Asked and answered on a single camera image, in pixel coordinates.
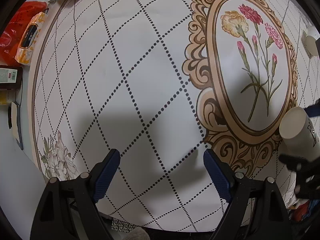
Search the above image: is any orange tissue box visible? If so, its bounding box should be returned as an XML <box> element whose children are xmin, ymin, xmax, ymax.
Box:
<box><xmin>15</xmin><ymin>12</ymin><xmax>47</xmax><ymax>66</ymax></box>

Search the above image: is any patterned white tablecloth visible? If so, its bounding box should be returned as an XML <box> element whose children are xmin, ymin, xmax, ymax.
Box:
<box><xmin>30</xmin><ymin>0</ymin><xmax>319</xmax><ymax>232</ymax></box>

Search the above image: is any red plastic bag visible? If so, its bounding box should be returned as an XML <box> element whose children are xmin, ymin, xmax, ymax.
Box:
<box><xmin>1</xmin><ymin>1</ymin><xmax>48</xmax><ymax>67</ymax></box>

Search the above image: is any white printed cup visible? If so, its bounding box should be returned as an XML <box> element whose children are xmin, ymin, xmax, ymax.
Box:
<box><xmin>302</xmin><ymin>26</ymin><xmax>319</xmax><ymax>57</ymax></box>
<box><xmin>279</xmin><ymin>107</ymin><xmax>319</xmax><ymax>161</ymax></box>

